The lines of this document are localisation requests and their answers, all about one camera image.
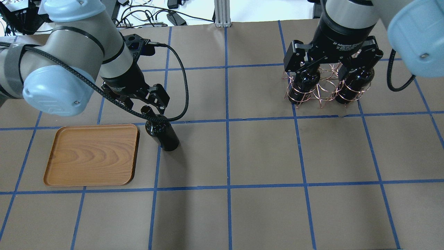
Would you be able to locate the aluminium frame post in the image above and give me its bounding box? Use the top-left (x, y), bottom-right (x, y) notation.
top-left (214, 0), bottom-right (232, 27)

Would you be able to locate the copper wire bottle basket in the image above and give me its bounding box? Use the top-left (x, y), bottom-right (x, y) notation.
top-left (282, 63), bottom-right (371, 109)

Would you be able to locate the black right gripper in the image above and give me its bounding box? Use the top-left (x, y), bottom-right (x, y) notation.
top-left (283, 16), bottom-right (384, 81)

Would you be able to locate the dark wine bottle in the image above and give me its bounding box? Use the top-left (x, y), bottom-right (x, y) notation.
top-left (287, 67), bottom-right (320, 105)
top-left (145, 120), bottom-right (179, 151)
top-left (335, 68), bottom-right (375, 105)

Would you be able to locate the wooden tray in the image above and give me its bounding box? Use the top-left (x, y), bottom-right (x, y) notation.
top-left (43, 124), bottom-right (139, 187)

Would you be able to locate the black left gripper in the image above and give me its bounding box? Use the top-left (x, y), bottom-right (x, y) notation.
top-left (101, 66), bottom-right (171, 115)

